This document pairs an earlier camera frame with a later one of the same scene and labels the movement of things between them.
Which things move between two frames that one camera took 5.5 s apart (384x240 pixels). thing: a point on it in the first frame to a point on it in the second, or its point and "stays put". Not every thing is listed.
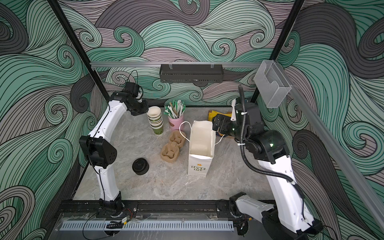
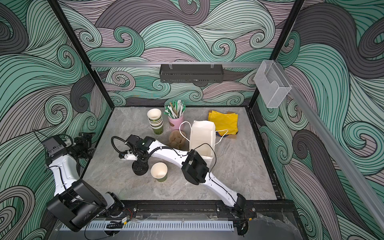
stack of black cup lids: x=140 y=166 stays put
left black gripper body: x=140 y=108 to x=81 y=146
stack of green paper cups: x=154 y=115 stays put
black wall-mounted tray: x=191 y=73 stays put
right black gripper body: x=230 y=126 to x=139 y=157
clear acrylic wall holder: x=271 y=83 stays put
